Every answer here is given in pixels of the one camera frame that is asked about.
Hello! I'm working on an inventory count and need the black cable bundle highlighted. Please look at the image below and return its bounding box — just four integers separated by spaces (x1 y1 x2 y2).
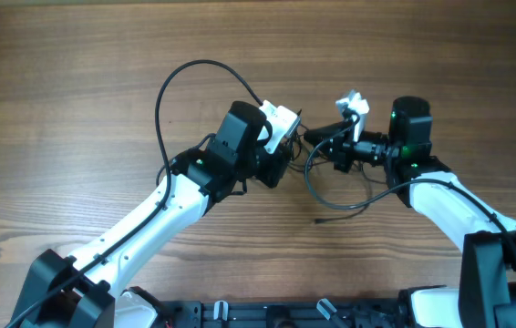
155 108 389 225

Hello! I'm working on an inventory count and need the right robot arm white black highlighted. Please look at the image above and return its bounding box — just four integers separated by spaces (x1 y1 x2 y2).
303 93 516 327

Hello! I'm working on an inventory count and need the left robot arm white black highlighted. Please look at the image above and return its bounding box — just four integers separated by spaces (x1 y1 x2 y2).
9 101 300 327

